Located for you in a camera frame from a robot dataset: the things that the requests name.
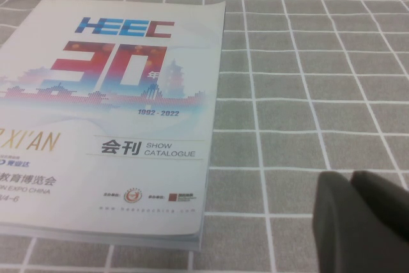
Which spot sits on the grey checked tablecloth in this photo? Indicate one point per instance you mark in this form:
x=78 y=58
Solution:
x=287 y=94

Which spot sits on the white HEEC show catalogue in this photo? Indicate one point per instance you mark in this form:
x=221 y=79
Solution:
x=112 y=174

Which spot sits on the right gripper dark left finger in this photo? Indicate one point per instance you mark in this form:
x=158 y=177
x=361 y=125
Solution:
x=345 y=238

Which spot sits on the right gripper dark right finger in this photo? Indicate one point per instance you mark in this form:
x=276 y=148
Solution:
x=386 y=199

